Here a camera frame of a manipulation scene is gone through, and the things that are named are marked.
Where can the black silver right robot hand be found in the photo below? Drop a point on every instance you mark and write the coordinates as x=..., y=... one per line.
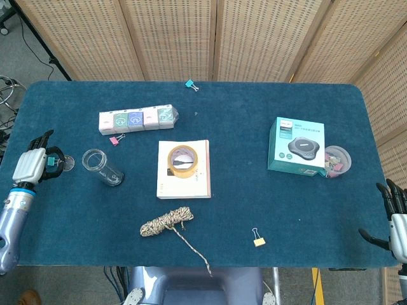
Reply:
x=399, y=235

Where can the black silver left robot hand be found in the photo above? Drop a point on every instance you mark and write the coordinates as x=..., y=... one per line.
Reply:
x=30, y=165

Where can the clear glass jar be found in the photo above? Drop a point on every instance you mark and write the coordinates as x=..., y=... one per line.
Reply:
x=102, y=167

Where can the teal binder clip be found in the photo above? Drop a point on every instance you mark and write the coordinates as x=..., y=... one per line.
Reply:
x=189, y=84
x=51, y=161

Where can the pink binder clip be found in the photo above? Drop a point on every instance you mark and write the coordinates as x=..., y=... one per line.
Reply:
x=114, y=140

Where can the clear tub of binder clips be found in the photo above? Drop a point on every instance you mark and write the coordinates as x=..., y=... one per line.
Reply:
x=338, y=162

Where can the row of tissue packs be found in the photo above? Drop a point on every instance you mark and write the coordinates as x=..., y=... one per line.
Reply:
x=136, y=120

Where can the black stand leg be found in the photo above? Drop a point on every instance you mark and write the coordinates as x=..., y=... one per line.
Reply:
x=41, y=41

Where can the brown shoe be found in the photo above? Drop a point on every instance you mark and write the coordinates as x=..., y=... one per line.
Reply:
x=28, y=297

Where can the metal table leg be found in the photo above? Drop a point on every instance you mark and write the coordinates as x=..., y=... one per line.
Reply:
x=275, y=284

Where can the teal speakerphone box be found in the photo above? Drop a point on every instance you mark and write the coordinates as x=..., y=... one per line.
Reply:
x=295, y=147

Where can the yellow binder clip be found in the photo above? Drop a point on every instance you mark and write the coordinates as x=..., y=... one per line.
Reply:
x=259, y=242

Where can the yellow packing tape roll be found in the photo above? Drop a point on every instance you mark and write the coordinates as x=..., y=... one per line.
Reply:
x=182, y=171

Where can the white paperback book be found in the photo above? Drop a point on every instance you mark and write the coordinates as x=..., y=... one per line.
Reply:
x=187, y=187

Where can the blue table mat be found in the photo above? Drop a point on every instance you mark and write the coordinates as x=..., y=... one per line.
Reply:
x=222, y=206

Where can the woven folding screen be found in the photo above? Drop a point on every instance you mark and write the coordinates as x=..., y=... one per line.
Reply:
x=178, y=35

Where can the lavender robot torso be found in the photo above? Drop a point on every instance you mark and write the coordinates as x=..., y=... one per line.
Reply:
x=194, y=287

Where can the chrome stool frame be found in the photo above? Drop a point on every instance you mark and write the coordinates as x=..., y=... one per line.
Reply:
x=9, y=92

